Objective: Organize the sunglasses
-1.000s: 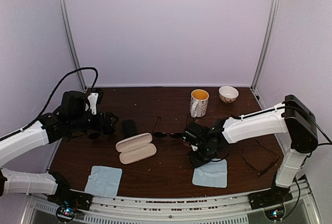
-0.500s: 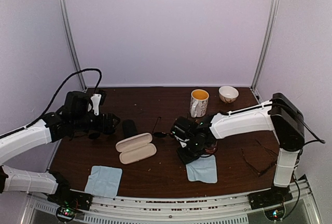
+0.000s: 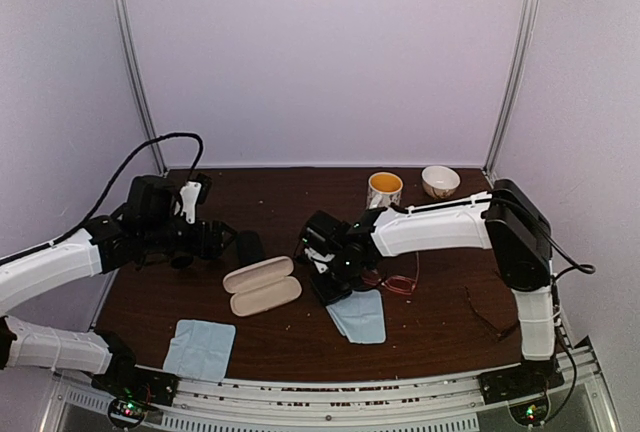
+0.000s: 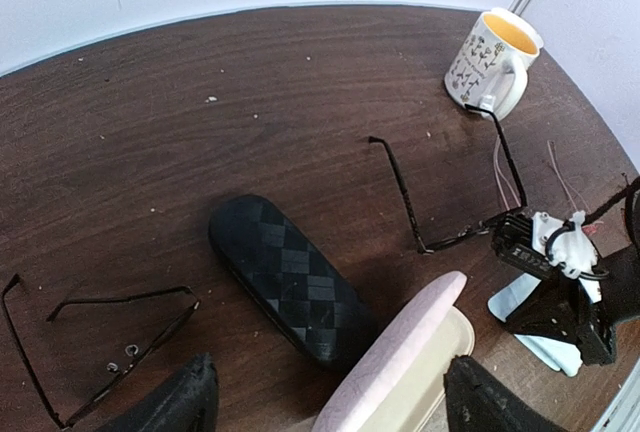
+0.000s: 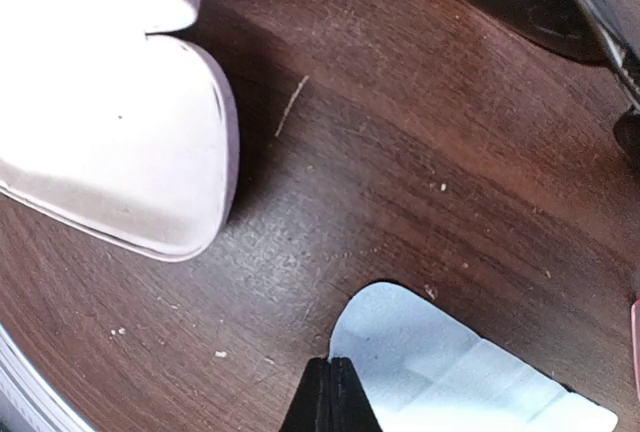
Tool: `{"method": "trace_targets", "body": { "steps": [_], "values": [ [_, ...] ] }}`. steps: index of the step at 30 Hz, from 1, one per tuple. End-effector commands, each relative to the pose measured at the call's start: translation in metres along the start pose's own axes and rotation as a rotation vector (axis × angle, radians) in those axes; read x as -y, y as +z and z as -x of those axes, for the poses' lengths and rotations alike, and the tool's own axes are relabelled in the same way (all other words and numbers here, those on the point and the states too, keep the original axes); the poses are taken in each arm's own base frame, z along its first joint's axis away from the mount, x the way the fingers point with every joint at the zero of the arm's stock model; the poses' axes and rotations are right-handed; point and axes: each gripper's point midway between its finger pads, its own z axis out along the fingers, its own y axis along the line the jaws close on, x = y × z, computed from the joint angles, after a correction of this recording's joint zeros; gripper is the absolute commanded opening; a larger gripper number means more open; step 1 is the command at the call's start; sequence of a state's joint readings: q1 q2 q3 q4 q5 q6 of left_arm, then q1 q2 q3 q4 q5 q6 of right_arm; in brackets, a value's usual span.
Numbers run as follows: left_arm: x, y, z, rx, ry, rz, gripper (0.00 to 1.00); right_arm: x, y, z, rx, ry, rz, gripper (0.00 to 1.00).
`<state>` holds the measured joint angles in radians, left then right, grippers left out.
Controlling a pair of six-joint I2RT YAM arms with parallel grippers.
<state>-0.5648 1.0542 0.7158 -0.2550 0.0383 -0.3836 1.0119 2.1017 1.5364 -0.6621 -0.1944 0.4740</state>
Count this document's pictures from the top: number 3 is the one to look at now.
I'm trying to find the black glasses case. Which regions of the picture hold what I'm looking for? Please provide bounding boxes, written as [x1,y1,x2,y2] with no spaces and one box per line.
[236,230,266,267]

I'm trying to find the blue cleaning cloth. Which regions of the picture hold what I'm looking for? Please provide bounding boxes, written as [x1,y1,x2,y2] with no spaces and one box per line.
[162,319,236,382]
[326,290,386,345]

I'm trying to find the pink glasses case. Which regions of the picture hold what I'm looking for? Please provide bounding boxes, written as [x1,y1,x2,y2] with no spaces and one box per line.
[222,256,302,317]

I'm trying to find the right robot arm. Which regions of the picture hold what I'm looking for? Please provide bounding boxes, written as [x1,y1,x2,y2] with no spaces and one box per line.
[299,179,559,394]

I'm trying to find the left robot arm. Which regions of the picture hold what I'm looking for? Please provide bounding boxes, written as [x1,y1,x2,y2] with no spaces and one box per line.
[1,174,237,396]

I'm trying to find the patterned mug yellow inside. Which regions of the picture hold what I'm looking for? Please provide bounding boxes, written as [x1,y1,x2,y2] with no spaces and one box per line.
[366,171,404,209]

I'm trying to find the white ceramic bowl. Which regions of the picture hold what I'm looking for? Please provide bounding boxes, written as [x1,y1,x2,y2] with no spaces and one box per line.
[421,165,461,199]

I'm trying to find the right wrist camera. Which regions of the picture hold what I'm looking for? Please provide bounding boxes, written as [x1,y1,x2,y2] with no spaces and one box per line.
[301,238,335,274]

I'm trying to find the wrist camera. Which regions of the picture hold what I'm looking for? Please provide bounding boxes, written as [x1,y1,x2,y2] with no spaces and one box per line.
[176,173,213,225]
[301,238,335,274]

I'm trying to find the thin black frame glasses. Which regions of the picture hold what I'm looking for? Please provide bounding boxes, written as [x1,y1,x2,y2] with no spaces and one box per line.
[169,255,194,270]

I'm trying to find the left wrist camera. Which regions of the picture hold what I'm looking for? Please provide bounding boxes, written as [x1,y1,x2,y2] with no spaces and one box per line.
[176,173,213,225]

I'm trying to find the pink frame glasses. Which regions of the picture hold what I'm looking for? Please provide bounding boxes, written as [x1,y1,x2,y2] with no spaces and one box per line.
[361,252,420,296]

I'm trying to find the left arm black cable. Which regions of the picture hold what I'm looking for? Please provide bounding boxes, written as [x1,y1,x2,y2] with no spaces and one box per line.
[49,132,205,248]

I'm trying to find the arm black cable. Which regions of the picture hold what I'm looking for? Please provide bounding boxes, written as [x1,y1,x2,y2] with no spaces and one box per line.
[49,132,205,248]
[479,191,599,403]

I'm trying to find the front aluminium rail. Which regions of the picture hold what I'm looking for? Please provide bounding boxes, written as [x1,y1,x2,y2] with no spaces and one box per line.
[49,346,616,432]

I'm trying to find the tortoise frame glasses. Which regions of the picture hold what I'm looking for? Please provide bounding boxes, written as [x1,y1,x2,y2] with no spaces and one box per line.
[464,268,521,343]

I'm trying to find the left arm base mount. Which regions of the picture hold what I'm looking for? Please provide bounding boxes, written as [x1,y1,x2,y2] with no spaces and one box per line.
[90,353,179,431]

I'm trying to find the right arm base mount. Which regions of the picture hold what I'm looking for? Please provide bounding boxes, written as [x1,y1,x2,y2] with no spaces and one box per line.
[478,357,565,428]

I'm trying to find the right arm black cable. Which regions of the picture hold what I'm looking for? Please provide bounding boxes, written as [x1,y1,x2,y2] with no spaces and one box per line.
[479,191,599,403]

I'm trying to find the right aluminium frame post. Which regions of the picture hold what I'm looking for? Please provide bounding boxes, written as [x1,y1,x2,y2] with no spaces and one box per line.
[483,0,540,184]

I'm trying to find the aluminium frame post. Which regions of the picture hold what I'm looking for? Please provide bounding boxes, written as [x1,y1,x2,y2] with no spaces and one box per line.
[103,0,167,176]
[483,0,540,184]

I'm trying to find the left aluminium frame post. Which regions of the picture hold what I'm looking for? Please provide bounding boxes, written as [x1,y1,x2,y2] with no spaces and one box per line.
[103,0,167,176]

